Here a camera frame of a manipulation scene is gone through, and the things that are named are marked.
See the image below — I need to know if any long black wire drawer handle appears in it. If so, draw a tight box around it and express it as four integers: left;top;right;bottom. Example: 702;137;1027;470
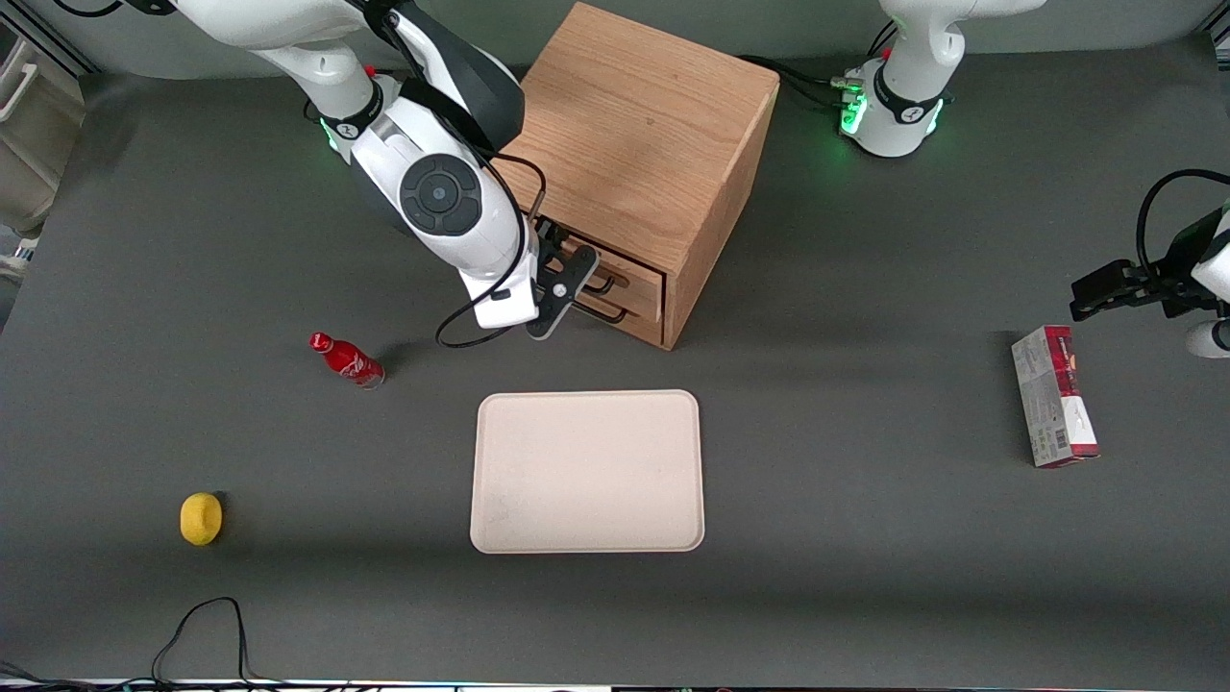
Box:
561;236;618;295

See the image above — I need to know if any grey and red carton box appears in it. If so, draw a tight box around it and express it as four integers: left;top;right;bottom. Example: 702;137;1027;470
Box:
1010;325;1102;470

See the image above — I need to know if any wooden drawer with long handle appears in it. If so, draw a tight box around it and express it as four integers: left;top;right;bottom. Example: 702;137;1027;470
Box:
525;213;668;310

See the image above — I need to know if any oak wooden drawer cabinet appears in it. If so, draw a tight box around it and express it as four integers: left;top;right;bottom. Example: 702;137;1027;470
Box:
492;1;782;352

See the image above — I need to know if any wooden drawer with short handle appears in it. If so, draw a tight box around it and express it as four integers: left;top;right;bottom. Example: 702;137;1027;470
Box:
573;284;667;348

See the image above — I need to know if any thin black looped table cable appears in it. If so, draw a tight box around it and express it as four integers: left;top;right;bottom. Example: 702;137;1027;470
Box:
0;596;318;689

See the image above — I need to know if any beige plastic bin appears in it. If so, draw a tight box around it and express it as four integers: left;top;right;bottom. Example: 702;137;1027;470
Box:
0;23;89;282

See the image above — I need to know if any black left arm base cable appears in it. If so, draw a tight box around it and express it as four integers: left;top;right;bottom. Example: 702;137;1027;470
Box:
738;19;899;109

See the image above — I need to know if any red soda bottle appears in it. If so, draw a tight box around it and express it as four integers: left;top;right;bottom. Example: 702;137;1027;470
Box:
307;331;387;390

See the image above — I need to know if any short black wire drawer handle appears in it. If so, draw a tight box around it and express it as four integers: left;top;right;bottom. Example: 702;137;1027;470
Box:
573;296;631;326

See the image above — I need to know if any yellow lemon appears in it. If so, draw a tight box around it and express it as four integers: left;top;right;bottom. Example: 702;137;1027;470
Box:
179;491;225;548

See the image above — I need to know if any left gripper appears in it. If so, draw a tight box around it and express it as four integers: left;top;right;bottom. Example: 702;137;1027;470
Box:
1070;206;1230;359

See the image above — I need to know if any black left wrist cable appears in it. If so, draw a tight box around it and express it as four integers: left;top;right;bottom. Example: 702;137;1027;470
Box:
1136;168;1230;272

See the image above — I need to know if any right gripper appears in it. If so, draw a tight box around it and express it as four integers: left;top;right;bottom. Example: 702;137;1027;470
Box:
458;217;603;341

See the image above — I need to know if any black aluminium frame rail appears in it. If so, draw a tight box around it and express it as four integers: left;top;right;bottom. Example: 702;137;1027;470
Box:
0;0;101;80

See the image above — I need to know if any beige rectangular tray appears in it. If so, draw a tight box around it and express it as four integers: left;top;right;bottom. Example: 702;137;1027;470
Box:
469;388;706;556

